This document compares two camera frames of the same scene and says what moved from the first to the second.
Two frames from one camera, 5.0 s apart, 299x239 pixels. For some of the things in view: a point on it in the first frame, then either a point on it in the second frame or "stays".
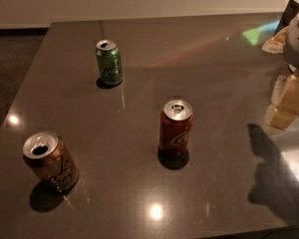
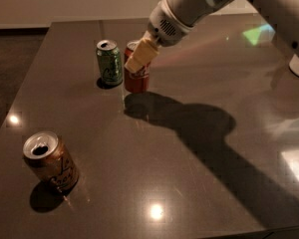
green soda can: (110, 61) stays
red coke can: (174, 133) → (136, 82)
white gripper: (298, 43) → (164, 29)
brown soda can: (45, 152) stays
